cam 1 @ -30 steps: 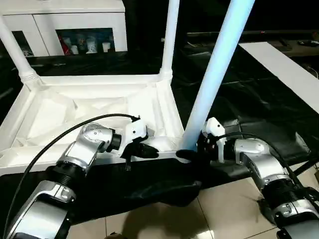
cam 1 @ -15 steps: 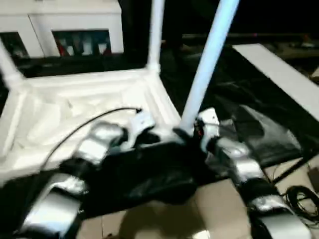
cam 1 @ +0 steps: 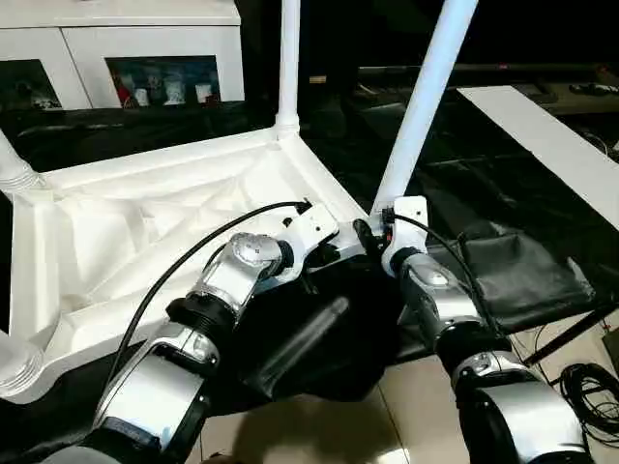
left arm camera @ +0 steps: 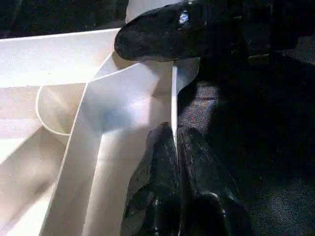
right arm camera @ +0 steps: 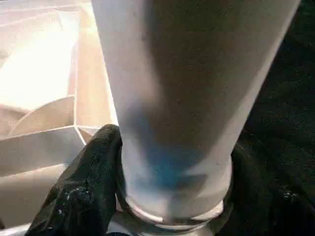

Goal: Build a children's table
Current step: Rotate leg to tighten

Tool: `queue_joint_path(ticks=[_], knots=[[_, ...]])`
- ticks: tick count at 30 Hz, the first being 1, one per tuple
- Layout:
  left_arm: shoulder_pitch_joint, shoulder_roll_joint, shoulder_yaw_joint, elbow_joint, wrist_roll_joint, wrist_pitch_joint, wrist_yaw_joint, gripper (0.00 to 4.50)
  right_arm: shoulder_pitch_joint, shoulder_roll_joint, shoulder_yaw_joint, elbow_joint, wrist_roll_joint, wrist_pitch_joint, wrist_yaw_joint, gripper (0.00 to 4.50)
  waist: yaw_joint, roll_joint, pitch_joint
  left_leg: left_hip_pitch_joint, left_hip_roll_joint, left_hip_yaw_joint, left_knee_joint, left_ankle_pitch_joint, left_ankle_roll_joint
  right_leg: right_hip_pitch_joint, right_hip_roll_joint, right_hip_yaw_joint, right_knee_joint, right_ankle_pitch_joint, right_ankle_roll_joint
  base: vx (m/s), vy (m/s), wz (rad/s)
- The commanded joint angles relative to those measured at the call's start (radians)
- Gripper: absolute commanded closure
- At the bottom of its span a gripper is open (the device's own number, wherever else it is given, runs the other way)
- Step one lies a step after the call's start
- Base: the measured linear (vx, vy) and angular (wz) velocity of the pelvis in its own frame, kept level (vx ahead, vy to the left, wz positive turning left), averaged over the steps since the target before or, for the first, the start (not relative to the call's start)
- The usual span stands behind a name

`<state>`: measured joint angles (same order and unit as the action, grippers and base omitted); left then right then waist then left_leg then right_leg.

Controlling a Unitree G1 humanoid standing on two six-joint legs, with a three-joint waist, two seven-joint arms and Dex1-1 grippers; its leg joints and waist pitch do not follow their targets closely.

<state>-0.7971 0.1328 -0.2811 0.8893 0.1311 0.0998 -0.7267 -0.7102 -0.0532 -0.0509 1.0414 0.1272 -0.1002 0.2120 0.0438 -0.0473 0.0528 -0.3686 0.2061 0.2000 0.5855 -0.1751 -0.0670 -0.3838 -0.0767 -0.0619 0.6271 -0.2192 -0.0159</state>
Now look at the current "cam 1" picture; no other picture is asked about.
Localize white plastic table top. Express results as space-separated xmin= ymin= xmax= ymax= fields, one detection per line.
xmin=0 ymin=125 xmax=384 ymax=406

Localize black table mat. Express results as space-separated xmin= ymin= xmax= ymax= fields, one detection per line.
xmin=0 ymin=91 xmax=619 ymax=417

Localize white flat board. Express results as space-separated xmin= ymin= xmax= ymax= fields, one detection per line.
xmin=456 ymin=85 xmax=619 ymax=224

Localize long black pole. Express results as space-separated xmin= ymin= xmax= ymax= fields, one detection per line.
xmin=357 ymin=64 xmax=619 ymax=77

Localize black tripod leg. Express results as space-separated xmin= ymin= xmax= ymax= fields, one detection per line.
xmin=525 ymin=307 xmax=619 ymax=367

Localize white patterned figure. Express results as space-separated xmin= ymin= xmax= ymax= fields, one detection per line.
xmin=163 ymin=74 xmax=185 ymax=105

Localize grey metal floor box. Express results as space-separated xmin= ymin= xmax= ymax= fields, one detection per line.
xmin=598 ymin=327 xmax=619 ymax=363

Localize black fabric covered furniture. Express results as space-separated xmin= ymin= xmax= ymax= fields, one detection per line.
xmin=241 ymin=0 xmax=619 ymax=72

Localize black flat gadget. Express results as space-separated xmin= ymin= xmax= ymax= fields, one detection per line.
xmin=569 ymin=82 xmax=616 ymax=95

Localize red white bottle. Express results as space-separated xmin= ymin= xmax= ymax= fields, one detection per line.
xmin=118 ymin=70 xmax=136 ymax=105

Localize white glass-door cabinet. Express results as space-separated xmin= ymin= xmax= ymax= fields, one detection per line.
xmin=0 ymin=0 xmax=247 ymax=111

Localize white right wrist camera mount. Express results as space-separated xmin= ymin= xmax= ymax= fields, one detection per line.
xmin=379 ymin=195 xmax=431 ymax=280

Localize black coiled cables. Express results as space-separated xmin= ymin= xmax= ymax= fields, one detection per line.
xmin=557 ymin=362 xmax=619 ymax=440

